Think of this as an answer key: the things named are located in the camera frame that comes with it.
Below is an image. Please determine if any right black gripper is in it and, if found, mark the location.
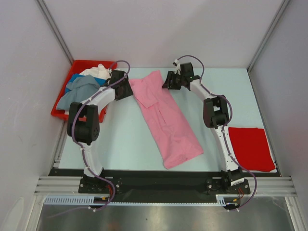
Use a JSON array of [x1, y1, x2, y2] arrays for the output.
[[162, 71, 185, 90]]

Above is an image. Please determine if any pink t shirt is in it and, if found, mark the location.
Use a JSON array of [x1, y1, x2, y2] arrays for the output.
[[129, 71, 204, 169]]

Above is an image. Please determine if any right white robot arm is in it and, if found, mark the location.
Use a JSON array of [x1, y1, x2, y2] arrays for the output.
[[162, 60, 245, 193]]

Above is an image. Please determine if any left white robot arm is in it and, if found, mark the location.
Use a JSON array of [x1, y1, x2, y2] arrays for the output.
[[67, 70, 133, 193]]

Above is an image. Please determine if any blue t shirt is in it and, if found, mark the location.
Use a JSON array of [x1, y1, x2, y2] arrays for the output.
[[64, 74, 105, 93]]

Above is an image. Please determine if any white t shirt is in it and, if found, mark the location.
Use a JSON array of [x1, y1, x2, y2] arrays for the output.
[[79, 64, 110, 80]]

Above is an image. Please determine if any grey t shirt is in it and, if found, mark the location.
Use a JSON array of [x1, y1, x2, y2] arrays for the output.
[[56, 75, 100, 111]]

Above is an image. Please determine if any red plastic bin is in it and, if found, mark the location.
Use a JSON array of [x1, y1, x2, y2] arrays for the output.
[[51, 60, 114, 121]]

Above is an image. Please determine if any red folded t shirt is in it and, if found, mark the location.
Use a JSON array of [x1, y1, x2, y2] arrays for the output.
[[229, 127, 276, 172]]

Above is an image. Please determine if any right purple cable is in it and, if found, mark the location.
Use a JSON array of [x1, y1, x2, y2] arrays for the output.
[[174, 55, 257, 212]]

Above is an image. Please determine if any purple cable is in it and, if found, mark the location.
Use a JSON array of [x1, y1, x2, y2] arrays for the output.
[[174, 55, 257, 212], [45, 60, 131, 218]]

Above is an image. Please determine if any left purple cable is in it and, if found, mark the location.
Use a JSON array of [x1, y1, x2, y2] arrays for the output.
[[45, 60, 131, 218]]

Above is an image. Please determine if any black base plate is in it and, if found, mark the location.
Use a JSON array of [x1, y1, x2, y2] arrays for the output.
[[48, 168, 281, 203]]

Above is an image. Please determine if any left aluminium corner post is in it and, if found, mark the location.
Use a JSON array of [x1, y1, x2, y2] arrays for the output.
[[34, 0, 74, 65]]

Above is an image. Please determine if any aluminium corner post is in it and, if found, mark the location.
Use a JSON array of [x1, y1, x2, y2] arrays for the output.
[[34, 0, 74, 65], [247, 0, 292, 74]]

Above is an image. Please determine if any aluminium frame rail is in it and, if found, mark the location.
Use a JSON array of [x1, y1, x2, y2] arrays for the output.
[[34, 176, 297, 197]]

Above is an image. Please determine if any right slotted cable duct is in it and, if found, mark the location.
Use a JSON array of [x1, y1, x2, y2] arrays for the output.
[[216, 194, 241, 206]]

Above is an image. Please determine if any slotted cable duct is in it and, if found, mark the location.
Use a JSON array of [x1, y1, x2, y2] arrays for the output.
[[44, 195, 114, 205], [216, 194, 241, 206]]

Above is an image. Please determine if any left slotted cable duct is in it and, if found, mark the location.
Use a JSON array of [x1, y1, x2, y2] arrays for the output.
[[44, 195, 114, 205]]

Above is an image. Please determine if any right aluminium corner post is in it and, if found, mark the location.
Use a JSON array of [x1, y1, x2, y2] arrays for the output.
[[247, 0, 292, 74]]

